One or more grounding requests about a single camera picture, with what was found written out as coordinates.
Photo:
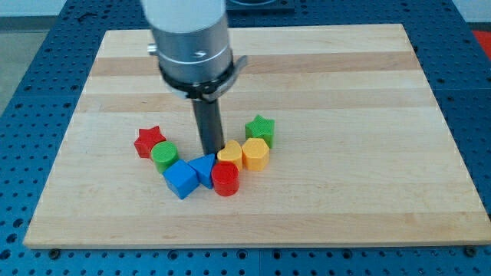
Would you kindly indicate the green cylinder block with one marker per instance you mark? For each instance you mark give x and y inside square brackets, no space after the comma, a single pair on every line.
[164,155]

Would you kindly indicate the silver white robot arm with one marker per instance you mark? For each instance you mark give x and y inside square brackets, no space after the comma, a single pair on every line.
[191,41]

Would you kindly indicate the yellow hexagon block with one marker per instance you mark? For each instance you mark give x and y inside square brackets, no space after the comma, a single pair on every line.
[255,154]

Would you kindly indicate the yellow heart block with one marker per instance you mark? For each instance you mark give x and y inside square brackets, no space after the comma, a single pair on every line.
[232,153]

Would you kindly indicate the green star block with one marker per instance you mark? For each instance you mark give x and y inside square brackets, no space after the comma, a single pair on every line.
[261,127]

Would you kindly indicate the red cylinder block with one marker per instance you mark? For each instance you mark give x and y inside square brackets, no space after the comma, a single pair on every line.
[225,177]

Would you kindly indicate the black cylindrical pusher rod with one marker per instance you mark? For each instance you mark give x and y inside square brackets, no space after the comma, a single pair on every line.
[209,124]

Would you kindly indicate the blue triangle block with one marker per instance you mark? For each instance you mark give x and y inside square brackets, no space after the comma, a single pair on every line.
[203,167]

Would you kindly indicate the blue cube block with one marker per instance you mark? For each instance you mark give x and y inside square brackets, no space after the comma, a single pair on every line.
[181,179]

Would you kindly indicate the light wooden board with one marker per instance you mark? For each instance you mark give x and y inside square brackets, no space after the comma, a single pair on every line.
[362,155]

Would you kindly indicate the red star block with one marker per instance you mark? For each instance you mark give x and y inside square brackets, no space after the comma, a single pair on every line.
[146,140]

